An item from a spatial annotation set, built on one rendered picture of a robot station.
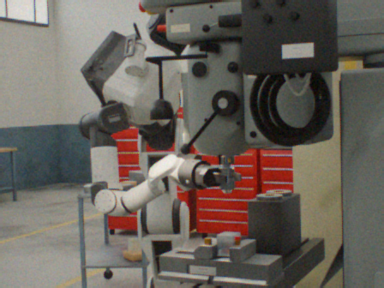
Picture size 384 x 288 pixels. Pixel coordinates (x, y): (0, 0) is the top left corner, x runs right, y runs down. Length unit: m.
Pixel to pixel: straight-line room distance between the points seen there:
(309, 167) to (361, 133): 2.02
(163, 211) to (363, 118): 1.18
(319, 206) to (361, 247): 2.02
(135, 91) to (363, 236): 0.99
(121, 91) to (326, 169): 1.64
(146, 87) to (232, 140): 0.54
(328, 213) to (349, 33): 2.05
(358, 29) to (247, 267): 0.71
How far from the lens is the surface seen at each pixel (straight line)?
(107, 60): 2.33
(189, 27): 1.80
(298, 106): 1.68
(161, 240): 2.61
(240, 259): 1.85
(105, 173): 2.17
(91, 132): 2.22
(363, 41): 1.66
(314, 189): 3.61
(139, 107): 2.22
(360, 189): 1.59
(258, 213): 2.19
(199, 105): 1.80
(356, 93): 1.60
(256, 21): 1.46
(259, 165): 6.83
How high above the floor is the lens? 1.45
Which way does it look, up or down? 3 degrees down
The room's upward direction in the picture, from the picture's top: 2 degrees counter-clockwise
